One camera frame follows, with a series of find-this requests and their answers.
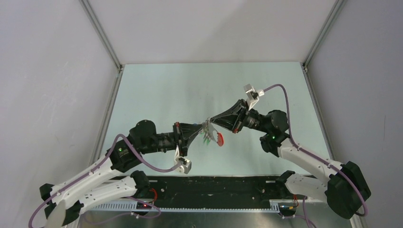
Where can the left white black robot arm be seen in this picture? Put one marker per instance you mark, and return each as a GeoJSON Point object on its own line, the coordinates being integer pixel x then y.
{"type": "Point", "coordinates": [113, 175]}

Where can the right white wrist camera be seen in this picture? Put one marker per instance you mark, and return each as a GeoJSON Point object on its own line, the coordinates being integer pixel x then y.
{"type": "Point", "coordinates": [253, 95]}

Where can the aluminium frame post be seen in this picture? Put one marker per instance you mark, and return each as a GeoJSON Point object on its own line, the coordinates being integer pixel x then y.
{"type": "Point", "coordinates": [93, 18]}
{"type": "Point", "coordinates": [325, 29]}

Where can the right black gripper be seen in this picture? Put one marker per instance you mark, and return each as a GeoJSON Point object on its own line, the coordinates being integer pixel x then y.
{"type": "Point", "coordinates": [235, 118]}

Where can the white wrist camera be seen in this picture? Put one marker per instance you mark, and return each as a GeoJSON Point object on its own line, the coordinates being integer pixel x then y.
{"type": "Point", "coordinates": [253, 95]}
{"type": "Point", "coordinates": [181, 164]}

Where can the red handled metal key holder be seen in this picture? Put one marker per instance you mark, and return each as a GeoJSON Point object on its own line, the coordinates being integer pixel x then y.
{"type": "Point", "coordinates": [209, 131]}

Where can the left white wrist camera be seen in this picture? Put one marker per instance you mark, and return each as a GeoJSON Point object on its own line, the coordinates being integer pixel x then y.
{"type": "Point", "coordinates": [181, 164]}

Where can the left aluminium frame post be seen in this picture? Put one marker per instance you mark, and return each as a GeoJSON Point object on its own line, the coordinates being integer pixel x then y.
{"type": "Point", "coordinates": [93, 18]}

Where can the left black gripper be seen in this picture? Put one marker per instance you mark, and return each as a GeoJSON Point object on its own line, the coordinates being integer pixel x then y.
{"type": "Point", "coordinates": [183, 133]}

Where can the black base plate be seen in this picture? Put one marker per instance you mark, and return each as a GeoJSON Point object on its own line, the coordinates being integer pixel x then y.
{"type": "Point", "coordinates": [216, 192]}

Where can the slotted cable duct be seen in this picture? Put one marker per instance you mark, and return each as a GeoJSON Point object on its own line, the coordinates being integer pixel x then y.
{"type": "Point", "coordinates": [132, 206]}

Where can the right aluminium frame post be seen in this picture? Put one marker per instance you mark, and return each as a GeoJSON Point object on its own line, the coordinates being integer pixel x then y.
{"type": "Point", "coordinates": [325, 29]}

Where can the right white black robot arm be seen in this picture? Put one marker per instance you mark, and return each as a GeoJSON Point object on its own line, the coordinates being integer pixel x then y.
{"type": "Point", "coordinates": [341, 185]}

